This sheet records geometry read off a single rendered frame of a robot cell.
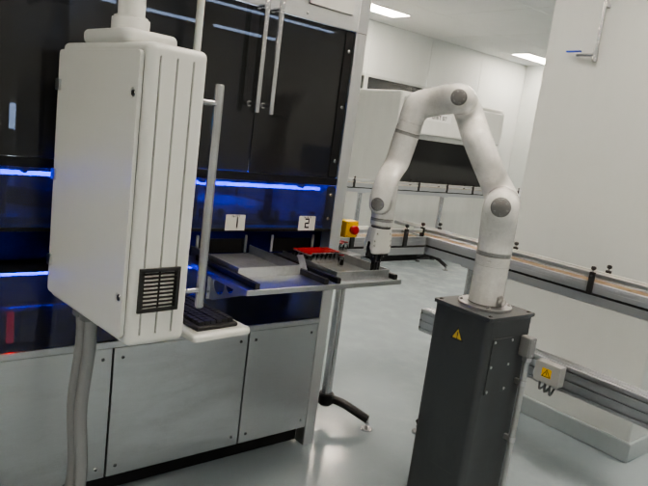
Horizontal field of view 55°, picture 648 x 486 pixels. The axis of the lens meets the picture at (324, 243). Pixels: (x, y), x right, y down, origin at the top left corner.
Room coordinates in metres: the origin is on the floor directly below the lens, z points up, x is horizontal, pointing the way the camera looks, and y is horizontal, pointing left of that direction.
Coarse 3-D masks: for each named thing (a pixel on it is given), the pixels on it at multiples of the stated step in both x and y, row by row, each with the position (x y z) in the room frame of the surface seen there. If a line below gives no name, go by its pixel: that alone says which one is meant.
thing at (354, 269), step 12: (312, 264) 2.27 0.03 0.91; (324, 264) 2.42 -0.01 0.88; (336, 264) 2.45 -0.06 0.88; (348, 264) 2.48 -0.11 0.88; (360, 264) 2.45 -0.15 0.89; (336, 276) 2.17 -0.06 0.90; (348, 276) 2.20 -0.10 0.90; (360, 276) 2.24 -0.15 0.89; (372, 276) 2.28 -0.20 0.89; (384, 276) 2.32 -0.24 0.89
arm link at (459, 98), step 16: (416, 96) 2.25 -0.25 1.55; (432, 96) 2.21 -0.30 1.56; (448, 96) 2.15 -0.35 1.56; (464, 96) 2.13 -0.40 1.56; (400, 112) 2.29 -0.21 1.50; (416, 112) 2.25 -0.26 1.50; (432, 112) 2.22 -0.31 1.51; (448, 112) 2.16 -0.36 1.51; (464, 112) 2.17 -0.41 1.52; (400, 128) 2.26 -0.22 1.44; (416, 128) 2.25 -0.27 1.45
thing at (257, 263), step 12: (192, 252) 2.28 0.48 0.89; (252, 252) 2.44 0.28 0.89; (264, 252) 2.37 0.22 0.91; (228, 264) 2.08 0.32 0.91; (240, 264) 2.23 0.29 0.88; (252, 264) 2.25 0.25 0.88; (264, 264) 2.28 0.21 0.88; (276, 264) 2.31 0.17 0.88; (288, 264) 2.25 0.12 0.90; (252, 276) 2.07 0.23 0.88; (264, 276) 2.10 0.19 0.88
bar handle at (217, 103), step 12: (216, 84) 1.65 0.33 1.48; (216, 96) 1.64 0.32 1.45; (216, 108) 1.64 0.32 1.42; (216, 120) 1.64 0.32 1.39; (216, 132) 1.64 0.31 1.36; (216, 144) 1.65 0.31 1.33; (216, 156) 1.65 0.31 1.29; (216, 168) 1.65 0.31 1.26; (204, 204) 1.65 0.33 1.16; (204, 216) 1.64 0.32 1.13; (204, 228) 1.64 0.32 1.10; (204, 240) 1.64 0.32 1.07; (204, 252) 1.64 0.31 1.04; (204, 264) 1.65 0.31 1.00; (204, 276) 1.65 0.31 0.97; (192, 288) 1.63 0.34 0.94; (204, 288) 1.65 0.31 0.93
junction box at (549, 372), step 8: (536, 360) 2.62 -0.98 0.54; (544, 360) 2.62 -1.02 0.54; (536, 368) 2.61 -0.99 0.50; (544, 368) 2.58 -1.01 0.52; (552, 368) 2.56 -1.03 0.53; (560, 368) 2.53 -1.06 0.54; (536, 376) 2.61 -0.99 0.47; (544, 376) 2.58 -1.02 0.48; (552, 376) 2.55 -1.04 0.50; (560, 376) 2.54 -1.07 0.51; (552, 384) 2.55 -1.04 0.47; (560, 384) 2.54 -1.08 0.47
